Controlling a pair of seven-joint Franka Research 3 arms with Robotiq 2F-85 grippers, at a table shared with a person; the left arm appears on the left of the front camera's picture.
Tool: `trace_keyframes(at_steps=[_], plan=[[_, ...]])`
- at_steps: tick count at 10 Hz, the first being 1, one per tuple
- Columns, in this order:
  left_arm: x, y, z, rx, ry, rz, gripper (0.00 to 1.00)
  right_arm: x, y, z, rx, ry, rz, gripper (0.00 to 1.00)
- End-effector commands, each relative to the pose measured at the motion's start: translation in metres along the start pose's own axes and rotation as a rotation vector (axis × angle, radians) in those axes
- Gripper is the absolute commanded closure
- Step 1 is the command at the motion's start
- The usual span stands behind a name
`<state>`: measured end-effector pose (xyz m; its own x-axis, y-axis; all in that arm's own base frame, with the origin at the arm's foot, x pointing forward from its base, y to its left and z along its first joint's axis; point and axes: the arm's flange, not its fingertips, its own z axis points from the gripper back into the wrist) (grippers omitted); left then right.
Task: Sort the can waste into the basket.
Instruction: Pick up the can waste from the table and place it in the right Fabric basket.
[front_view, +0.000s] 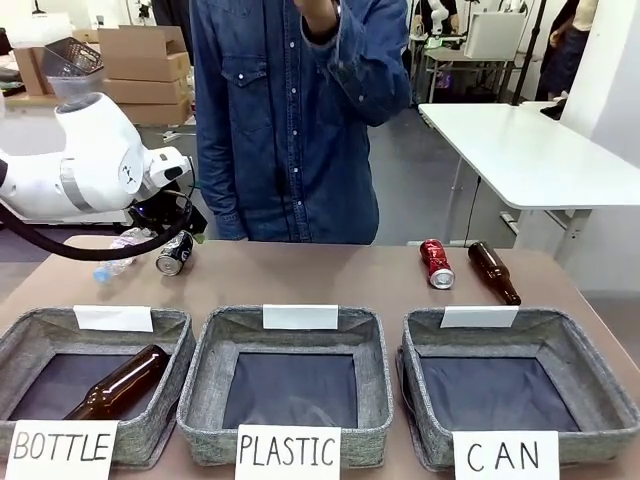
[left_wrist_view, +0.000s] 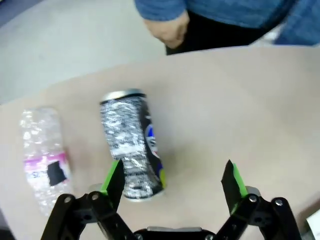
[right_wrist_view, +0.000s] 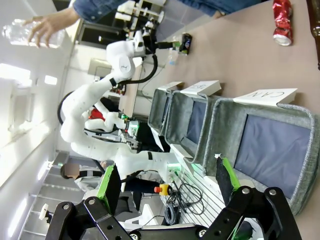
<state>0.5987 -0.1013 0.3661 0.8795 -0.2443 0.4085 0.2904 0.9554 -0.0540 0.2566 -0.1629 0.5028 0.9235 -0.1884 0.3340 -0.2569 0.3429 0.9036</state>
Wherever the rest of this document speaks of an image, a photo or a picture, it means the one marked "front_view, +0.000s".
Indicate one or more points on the person in denim shirt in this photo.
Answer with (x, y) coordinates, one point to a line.
(280, 130)

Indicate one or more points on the small cardboard box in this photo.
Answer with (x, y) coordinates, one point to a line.
(31, 70)

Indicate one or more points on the background grey work table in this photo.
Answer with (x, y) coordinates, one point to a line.
(450, 65)

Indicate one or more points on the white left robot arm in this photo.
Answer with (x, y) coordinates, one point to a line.
(95, 170)

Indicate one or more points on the person's right forearm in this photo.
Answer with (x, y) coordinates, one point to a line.
(217, 185)

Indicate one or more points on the person's left forearm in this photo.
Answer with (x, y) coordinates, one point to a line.
(360, 75)

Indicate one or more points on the grey fabric basket plastic label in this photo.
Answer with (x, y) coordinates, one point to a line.
(210, 380)

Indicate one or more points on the large open cardboard box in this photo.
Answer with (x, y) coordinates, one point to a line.
(142, 52)

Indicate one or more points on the person's left hand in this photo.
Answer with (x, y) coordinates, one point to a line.
(314, 11)

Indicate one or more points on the white paper sign CAN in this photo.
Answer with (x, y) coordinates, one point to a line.
(505, 456)

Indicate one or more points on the black plastic mesh basket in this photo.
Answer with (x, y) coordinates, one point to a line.
(74, 57)

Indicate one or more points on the white paper sign BOTTLE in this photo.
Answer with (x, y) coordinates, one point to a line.
(62, 447)

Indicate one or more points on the background person in dark clothes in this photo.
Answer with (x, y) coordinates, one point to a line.
(567, 50)

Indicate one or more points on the red crushed drink can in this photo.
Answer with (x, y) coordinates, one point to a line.
(437, 262)

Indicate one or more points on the white panel box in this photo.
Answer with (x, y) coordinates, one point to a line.
(495, 34)

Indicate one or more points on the grey fabric basket bottle label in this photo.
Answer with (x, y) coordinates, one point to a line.
(165, 380)

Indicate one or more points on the brown glass bottle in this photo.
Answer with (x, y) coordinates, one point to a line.
(494, 271)
(120, 382)

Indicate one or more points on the flat cardboard box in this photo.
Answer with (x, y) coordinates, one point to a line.
(147, 100)

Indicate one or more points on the white desk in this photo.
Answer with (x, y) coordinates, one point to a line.
(525, 150)

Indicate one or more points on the black stand pole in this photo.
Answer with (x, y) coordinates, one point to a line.
(533, 37)

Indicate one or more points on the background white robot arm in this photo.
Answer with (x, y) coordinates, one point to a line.
(436, 17)

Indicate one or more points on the grey fabric basket can label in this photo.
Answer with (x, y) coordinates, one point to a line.
(590, 370)

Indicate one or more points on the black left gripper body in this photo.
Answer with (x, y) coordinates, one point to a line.
(162, 212)

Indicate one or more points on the white paper sign PLASTIC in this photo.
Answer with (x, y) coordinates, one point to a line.
(287, 452)

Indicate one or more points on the blank white card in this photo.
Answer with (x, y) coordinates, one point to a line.
(479, 317)
(300, 317)
(114, 318)

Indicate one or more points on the black crushed drink can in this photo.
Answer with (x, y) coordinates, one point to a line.
(175, 256)

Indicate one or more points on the clear plastic water bottle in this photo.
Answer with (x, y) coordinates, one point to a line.
(117, 260)

